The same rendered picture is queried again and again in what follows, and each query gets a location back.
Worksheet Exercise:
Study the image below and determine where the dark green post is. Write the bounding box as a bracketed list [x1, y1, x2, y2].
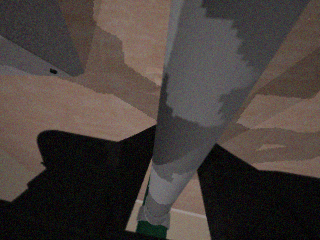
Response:
[136, 177, 167, 239]

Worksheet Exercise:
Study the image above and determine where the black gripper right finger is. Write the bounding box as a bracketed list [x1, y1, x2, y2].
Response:
[197, 143, 320, 240]

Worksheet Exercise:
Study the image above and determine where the grey metal pipe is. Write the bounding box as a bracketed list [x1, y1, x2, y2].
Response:
[147, 0, 310, 218]

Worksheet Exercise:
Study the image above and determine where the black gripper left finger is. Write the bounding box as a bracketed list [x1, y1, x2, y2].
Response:
[36, 125, 156, 229]

